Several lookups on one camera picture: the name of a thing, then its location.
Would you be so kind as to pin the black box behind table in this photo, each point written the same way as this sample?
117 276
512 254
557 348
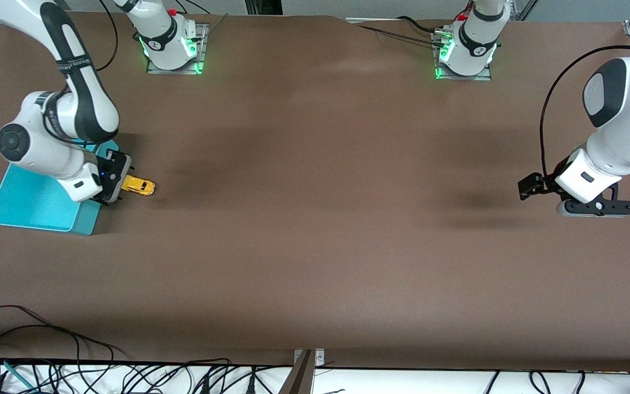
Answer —
263 6

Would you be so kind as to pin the brown table mat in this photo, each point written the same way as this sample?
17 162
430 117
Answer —
315 219

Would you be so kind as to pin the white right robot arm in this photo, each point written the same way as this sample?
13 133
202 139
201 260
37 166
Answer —
30 150

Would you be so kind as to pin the silver metal bracket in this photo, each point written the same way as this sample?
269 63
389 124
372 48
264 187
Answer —
319 357

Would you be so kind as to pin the black power plug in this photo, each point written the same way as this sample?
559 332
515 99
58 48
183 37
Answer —
204 386
250 386

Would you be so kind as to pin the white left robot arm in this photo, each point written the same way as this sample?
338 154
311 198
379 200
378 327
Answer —
621 137

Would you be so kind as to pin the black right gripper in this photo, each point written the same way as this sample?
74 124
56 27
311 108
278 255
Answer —
110 171

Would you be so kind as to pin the yellow beetle toy car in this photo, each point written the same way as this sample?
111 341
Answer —
141 186

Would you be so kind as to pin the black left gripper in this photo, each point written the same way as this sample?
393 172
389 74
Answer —
548 180

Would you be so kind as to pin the teal plastic bin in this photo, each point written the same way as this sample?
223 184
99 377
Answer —
36 205

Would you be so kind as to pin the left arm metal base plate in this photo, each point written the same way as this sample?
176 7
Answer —
482 77

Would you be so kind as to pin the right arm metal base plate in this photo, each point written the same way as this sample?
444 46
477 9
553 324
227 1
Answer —
204 44

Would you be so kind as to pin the grey metal post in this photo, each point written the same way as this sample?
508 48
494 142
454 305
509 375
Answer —
298 380

